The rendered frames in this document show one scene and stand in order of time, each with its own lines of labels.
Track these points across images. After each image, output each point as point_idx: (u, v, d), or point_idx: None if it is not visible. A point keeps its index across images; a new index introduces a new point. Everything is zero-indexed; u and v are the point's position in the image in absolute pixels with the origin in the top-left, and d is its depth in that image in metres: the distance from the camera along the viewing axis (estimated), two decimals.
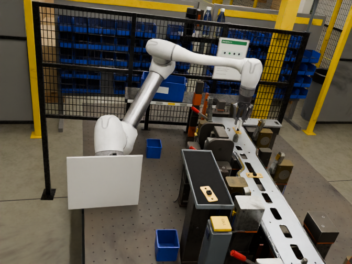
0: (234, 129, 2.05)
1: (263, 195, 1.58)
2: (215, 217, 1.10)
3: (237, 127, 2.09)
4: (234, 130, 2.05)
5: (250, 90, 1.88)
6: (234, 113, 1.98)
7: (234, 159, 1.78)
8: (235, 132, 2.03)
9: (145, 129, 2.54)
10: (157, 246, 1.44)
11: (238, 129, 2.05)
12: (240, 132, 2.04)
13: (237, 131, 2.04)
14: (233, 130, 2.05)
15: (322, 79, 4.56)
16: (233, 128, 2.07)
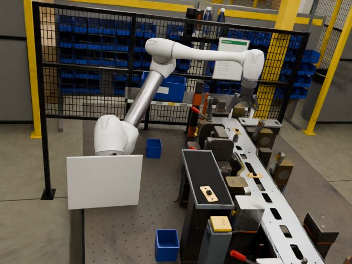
0: (229, 118, 2.00)
1: (263, 195, 1.58)
2: (215, 217, 1.10)
3: (236, 128, 2.09)
4: (234, 130, 2.05)
5: (252, 82, 1.86)
6: (231, 102, 1.94)
7: (234, 159, 1.78)
8: (235, 132, 2.03)
9: (145, 129, 2.54)
10: (157, 246, 1.44)
11: (238, 129, 2.05)
12: (240, 132, 2.04)
13: (237, 132, 2.04)
14: (233, 130, 2.06)
15: (322, 79, 4.56)
16: (233, 129, 2.07)
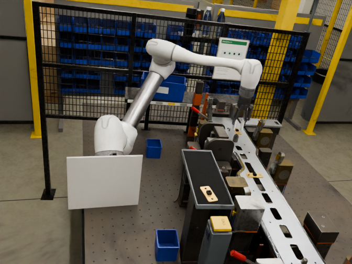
0: (232, 129, 2.05)
1: (263, 195, 1.58)
2: (215, 217, 1.10)
3: (236, 128, 2.09)
4: (234, 130, 2.05)
5: (250, 91, 1.89)
6: (232, 113, 1.98)
7: (234, 159, 1.78)
8: (235, 132, 2.03)
9: (145, 129, 2.54)
10: (157, 246, 1.44)
11: (238, 129, 2.05)
12: (240, 132, 2.04)
13: (237, 132, 2.04)
14: (233, 130, 2.06)
15: (322, 79, 4.56)
16: None
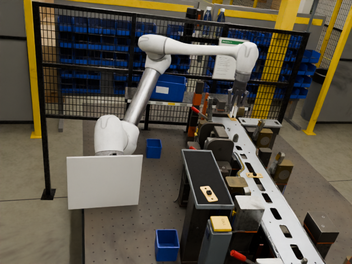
0: (230, 116, 2.00)
1: (263, 195, 1.58)
2: (215, 217, 1.10)
3: None
4: (229, 117, 2.00)
5: (245, 75, 1.83)
6: (229, 99, 1.93)
7: (234, 159, 1.78)
8: (231, 119, 1.98)
9: (145, 129, 2.54)
10: (157, 246, 1.44)
11: (233, 116, 2.00)
12: (235, 119, 1.99)
13: (232, 118, 1.99)
14: (229, 117, 2.00)
15: (322, 79, 4.56)
16: (228, 115, 2.02)
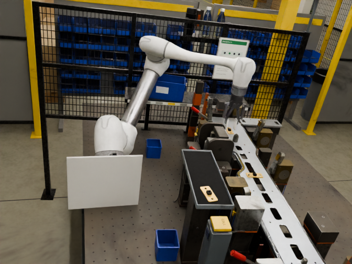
0: (224, 128, 2.03)
1: (263, 195, 1.58)
2: (215, 217, 1.10)
3: (229, 127, 2.08)
4: (226, 130, 2.04)
5: (242, 90, 1.87)
6: (224, 112, 1.97)
7: (234, 159, 1.78)
8: (228, 132, 2.02)
9: (145, 129, 2.54)
10: (157, 246, 1.44)
11: (230, 129, 2.04)
12: (232, 132, 2.03)
13: (229, 131, 2.03)
14: (226, 130, 2.05)
15: (322, 79, 4.56)
16: None
